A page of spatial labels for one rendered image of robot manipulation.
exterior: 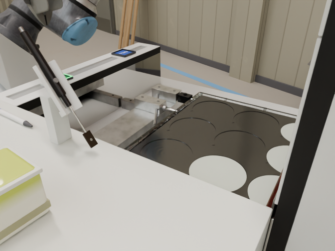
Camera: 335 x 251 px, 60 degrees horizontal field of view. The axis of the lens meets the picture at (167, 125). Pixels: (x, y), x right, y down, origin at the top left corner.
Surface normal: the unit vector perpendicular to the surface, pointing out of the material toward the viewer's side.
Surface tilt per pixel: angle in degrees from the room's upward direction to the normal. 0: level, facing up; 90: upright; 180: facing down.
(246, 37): 90
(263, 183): 0
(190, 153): 0
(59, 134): 90
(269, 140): 0
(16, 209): 90
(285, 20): 90
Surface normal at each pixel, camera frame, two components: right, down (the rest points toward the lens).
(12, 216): 0.80, 0.31
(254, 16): -0.76, 0.33
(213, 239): 0.00, -0.86
